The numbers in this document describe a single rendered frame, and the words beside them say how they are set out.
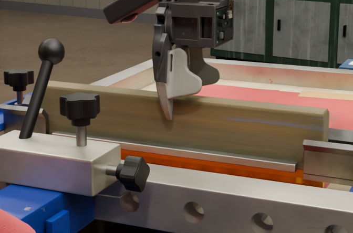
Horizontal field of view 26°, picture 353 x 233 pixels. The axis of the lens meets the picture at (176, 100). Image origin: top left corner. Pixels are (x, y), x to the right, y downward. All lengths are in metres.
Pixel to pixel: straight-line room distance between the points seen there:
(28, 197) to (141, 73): 0.81
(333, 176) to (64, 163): 0.36
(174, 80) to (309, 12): 5.18
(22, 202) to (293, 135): 0.38
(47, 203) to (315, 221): 0.24
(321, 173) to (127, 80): 0.60
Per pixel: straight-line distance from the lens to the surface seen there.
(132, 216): 0.77
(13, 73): 1.17
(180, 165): 1.02
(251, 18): 6.36
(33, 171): 0.73
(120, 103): 1.03
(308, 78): 1.54
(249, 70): 1.57
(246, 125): 0.96
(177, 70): 0.96
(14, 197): 0.72
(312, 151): 0.93
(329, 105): 1.41
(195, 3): 0.95
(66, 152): 0.72
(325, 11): 6.06
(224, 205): 0.72
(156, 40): 0.95
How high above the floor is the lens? 1.30
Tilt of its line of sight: 14 degrees down
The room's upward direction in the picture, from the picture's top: straight up
